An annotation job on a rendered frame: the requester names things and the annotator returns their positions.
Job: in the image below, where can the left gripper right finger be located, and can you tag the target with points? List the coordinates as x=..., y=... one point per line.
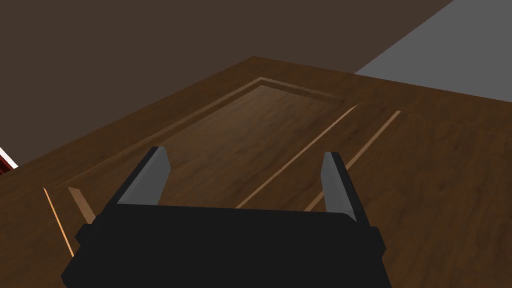
x=337, y=187

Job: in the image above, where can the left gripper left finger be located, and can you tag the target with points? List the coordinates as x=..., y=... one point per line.
x=148, y=178

